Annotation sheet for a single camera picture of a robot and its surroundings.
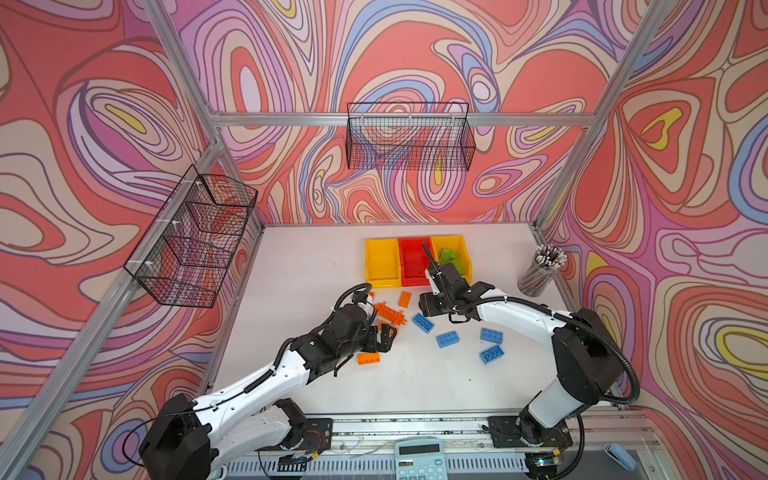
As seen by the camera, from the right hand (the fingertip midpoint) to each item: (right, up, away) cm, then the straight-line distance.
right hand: (431, 309), depth 90 cm
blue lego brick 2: (+18, -8, -2) cm, 19 cm away
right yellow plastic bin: (+12, +20, +17) cm, 29 cm away
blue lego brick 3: (+17, -12, -4) cm, 21 cm away
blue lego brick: (+4, -9, -2) cm, 10 cm away
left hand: (-14, -4, -11) cm, 18 cm away
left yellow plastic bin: (-15, +14, +16) cm, 26 cm away
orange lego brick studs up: (-8, +2, +7) cm, 11 cm away
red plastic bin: (-5, +15, +10) cm, 19 cm away
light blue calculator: (-6, -31, -21) cm, 38 cm away
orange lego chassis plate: (-11, -3, +3) cm, 12 cm away
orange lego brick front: (-19, -13, -6) cm, 24 cm away
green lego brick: (+10, +16, +17) cm, 25 cm away
